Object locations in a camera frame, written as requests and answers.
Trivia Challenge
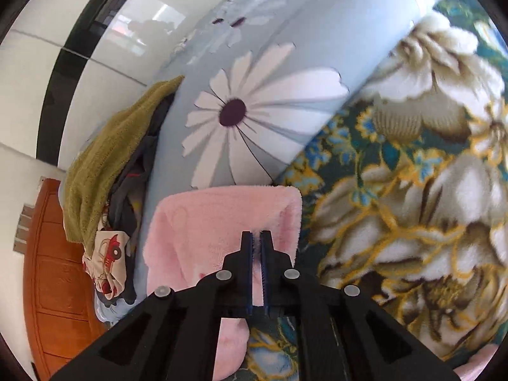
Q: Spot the blue daisy print bedsheet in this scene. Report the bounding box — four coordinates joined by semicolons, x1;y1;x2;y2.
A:
95;0;463;326

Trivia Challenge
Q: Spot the floral plush blanket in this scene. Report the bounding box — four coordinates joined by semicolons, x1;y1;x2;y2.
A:
243;0;508;381

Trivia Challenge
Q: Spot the cream car print garment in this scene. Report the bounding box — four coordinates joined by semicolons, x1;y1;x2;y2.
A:
82;202;131;298

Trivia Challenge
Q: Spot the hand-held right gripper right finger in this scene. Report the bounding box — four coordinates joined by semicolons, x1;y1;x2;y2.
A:
259;230;458;381

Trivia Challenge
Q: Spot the olive green knit sweater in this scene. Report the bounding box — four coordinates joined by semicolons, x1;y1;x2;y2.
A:
63;75;185;244

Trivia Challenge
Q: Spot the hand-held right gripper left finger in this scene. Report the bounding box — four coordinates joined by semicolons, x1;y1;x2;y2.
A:
51;231;255;381

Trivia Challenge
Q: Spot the dark grey garment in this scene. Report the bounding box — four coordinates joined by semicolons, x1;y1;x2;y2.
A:
106;93;175;303

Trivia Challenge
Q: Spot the pink fluffy garment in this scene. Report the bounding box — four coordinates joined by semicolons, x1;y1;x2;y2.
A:
144;185;303;381

